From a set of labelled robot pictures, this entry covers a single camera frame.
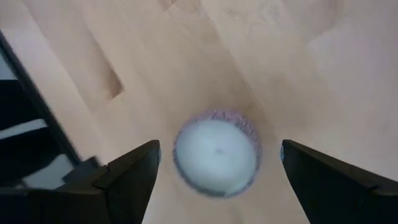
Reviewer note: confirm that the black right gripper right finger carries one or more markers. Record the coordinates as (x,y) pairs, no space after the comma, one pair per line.
(326,193)

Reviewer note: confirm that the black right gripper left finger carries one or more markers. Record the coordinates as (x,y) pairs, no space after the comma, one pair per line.
(133,180)

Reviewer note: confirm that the purple patterned candle tin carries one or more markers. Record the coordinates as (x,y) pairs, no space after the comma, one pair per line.
(217,155)

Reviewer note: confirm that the black aluminium frame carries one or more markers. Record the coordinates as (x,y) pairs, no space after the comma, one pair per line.
(35,96)

